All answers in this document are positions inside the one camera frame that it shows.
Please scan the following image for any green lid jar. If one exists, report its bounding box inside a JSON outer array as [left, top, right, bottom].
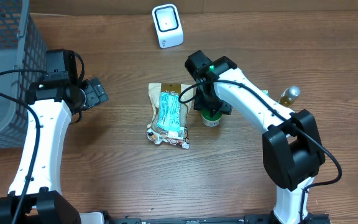
[[201, 110, 223, 127]]

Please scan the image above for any teal wet wipes pack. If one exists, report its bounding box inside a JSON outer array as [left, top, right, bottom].
[[157, 92, 181, 132]]

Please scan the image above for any small teal tissue pack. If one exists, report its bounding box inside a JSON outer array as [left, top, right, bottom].
[[261, 90, 269, 96]]

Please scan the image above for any yellow liquid bottle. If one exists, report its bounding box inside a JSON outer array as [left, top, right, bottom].
[[278, 86, 301, 108]]

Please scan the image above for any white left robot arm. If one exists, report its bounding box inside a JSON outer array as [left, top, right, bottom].
[[0, 49, 110, 224]]

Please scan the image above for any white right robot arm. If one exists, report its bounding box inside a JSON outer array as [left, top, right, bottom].
[[185, 50, 330, 223]]

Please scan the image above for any white barcode scanner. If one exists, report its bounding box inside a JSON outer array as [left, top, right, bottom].
[[152, 4, 184, 49]]

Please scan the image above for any grey plastic mesh basket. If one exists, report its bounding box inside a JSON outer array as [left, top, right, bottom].
[[0, 0, 47, 148]]

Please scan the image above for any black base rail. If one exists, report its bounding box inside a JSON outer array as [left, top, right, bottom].
[[79, 211, 332, 224]]

